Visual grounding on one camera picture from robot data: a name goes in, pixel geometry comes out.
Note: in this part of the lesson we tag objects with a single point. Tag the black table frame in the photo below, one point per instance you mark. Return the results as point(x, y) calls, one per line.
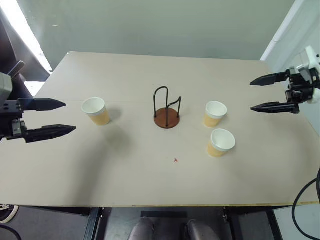
point(93, 222)

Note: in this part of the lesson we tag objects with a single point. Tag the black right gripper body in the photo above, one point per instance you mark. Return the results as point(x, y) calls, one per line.
point(301, 90)

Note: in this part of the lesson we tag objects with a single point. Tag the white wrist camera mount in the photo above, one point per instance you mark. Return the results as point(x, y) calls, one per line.
point(5, 85)
point(310, 58)

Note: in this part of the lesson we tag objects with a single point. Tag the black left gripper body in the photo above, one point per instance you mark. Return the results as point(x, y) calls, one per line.
point(10, 107)

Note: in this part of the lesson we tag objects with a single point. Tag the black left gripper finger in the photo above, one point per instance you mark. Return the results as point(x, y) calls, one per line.
point(40, 104)
point(47, 132)

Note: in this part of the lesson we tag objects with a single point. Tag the black flat strip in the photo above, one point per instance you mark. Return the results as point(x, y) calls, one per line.
point(163, 214)

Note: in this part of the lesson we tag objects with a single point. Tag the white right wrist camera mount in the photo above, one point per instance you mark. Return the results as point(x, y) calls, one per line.
point(310, 58)

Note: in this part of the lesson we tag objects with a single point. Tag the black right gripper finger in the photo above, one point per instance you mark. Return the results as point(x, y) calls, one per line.
point(270, 80)
point(275, 107)

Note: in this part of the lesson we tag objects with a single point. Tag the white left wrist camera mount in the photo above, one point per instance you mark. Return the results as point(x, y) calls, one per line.
point(5, 85)

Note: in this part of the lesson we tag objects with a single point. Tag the yellow white paper cup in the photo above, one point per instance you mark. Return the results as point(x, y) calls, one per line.
point(217, 147)
point(98, 117)
point(212, 118)

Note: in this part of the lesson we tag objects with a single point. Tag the white box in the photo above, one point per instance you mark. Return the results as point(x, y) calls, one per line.
point(300, 225)

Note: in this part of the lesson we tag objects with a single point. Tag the white sneaker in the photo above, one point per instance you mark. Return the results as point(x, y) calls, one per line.
point(7, 212)

